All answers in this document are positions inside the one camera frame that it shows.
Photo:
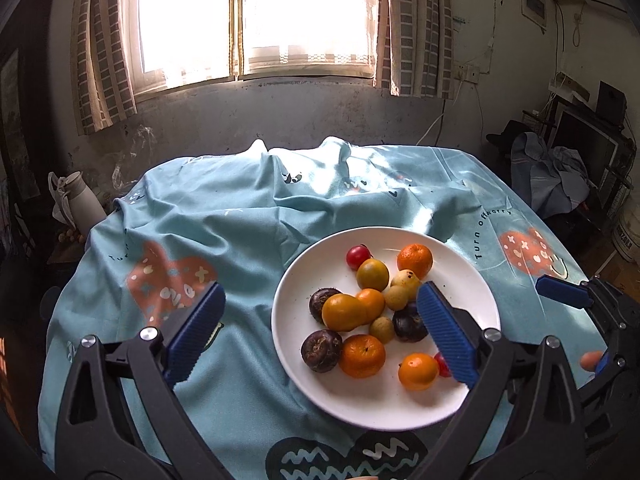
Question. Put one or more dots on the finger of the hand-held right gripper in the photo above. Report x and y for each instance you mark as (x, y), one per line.
(562, 291)
(615, 390)

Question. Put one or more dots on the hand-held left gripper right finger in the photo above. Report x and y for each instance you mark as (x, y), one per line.
(445, 330)

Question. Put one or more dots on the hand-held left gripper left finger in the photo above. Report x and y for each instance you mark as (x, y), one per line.
(197, 330)

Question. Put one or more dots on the dark brown water chestnut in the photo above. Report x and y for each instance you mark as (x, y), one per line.
(321, 350)
(409, 324)
(317, 302)

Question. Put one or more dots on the smooth orange fruit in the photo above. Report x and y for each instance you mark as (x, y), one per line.
(375, 300)
(418, 371)

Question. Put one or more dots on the small yellow fruit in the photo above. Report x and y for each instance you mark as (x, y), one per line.
(396, 298)
(382, 330)

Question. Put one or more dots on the pale yellow spotted fruit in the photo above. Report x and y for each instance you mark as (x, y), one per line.
(406, 280)

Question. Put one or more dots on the orange mandarin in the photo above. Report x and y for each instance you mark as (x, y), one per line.
(414, 260)
(362, 355)

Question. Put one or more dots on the greenish yellow mandarin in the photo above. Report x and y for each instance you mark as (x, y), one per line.
(372, 274)

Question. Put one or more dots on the large yellow-orange fruit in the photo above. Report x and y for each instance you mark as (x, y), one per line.
(343, 311)

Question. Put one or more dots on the white round plate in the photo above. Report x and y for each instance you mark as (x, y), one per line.
(310, 290)

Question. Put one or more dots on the white bucket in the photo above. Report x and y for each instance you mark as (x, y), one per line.
(627, 230)

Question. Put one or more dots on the light blue printed tablecloth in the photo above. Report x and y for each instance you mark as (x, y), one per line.
(225, 220)

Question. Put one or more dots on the pile of blue clothes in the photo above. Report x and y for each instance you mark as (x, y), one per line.
(550, 175)

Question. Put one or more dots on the old monitor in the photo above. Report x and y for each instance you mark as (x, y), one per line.
(585, 145)

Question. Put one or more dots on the black hat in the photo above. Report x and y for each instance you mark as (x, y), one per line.
(505, 135)

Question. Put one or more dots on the white thermos jug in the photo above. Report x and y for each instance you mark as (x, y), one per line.
(85, 205)

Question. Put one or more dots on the white plastic bag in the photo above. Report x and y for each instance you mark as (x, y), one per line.
(59, 200)

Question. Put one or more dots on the black box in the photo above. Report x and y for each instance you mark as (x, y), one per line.
(612, 99)

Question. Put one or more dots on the checked beige curtain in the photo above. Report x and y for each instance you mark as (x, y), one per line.
(102, 60)
(415, 30)

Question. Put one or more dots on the dark wooden cabinet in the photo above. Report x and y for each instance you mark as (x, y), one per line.
(22, 100)

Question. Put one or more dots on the window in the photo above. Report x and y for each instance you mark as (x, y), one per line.
(260, 10)

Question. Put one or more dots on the wall socket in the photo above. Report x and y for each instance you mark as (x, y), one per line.
(465, 73)

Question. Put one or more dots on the white wall panel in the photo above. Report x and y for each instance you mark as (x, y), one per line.
(534, 2)

